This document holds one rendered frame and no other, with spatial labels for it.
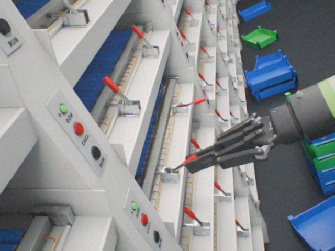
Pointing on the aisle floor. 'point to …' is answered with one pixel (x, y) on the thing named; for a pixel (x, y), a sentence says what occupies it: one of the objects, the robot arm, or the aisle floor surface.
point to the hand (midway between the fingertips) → (202, 159)
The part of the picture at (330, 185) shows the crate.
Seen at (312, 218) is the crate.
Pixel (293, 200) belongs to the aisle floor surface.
